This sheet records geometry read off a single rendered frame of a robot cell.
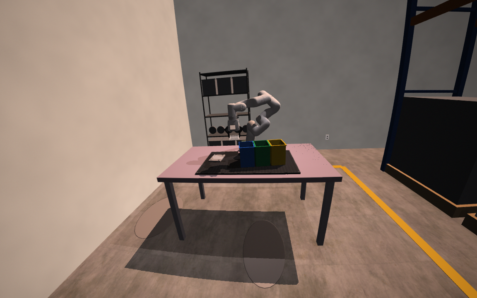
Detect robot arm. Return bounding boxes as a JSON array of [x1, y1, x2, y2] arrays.
[[228, 91, 280, 141]]

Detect orange open-top bin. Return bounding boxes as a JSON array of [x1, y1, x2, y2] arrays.
[[268, 139, 287, 166]]

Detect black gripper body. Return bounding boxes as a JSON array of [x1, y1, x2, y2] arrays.
[[228, 119, 239, 131]]

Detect green bin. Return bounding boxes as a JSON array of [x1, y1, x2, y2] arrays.
[[253, 140, 271, 167]]

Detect blue open bin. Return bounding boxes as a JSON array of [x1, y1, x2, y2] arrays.
[[238, 141, 255, 168]]

